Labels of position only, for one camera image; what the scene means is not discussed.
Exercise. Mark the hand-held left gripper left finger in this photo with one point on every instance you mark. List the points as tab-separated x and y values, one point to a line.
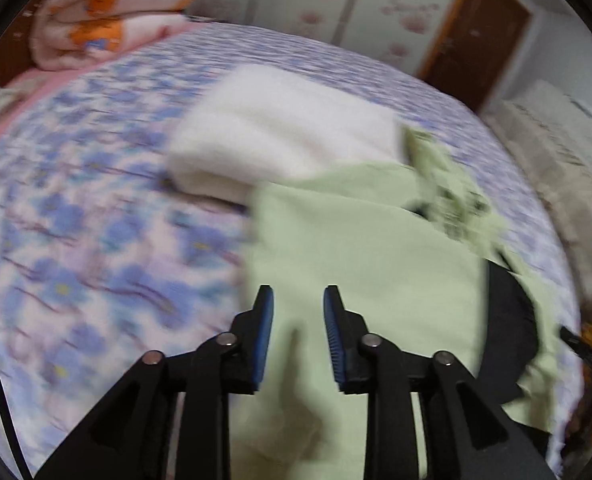
265	330

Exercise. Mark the brown wooden door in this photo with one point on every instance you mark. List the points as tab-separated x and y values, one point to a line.
476	35

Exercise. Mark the white folded towel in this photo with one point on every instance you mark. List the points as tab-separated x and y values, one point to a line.
276	120

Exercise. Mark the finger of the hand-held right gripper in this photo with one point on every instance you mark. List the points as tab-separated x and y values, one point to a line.
581	347

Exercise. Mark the purple floral cat print blanket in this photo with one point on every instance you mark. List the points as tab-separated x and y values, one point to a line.
76	210

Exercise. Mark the pink bear print quilt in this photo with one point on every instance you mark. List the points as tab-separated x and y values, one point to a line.
126	5

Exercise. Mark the pink bed sheet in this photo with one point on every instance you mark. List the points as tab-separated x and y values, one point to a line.
36	80

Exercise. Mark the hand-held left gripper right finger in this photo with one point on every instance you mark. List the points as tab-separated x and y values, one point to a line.
332	330

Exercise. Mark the brown wooden headboard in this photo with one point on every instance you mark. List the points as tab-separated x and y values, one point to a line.
1	60

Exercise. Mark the green and black hooded jacket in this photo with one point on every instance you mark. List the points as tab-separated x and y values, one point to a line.
351	220

